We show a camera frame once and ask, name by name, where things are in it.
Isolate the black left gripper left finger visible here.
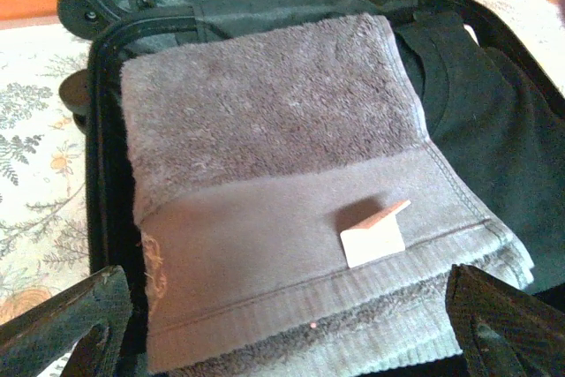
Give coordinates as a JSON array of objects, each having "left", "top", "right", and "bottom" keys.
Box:
[{"left": 0, "top": 264, "right": 133, "bottom": 377}]

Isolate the grey towel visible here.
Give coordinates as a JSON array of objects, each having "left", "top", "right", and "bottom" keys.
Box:
[{"left": 118, "top": 12, "right": 538, "bottom": 373}]

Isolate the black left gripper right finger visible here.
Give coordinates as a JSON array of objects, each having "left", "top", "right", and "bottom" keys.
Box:
[{"left": 445, "top": 264, "right": 565, "bottom": 377}]

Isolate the floral patterned table cover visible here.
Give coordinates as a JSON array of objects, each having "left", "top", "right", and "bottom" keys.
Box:
[{"left": 0, "top": 0, "right": 565, "bottom": 377}]

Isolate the black garment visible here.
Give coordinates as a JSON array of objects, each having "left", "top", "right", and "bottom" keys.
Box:
[{"left": 395, "top": 12, "right": 565, "bottom": 297}]

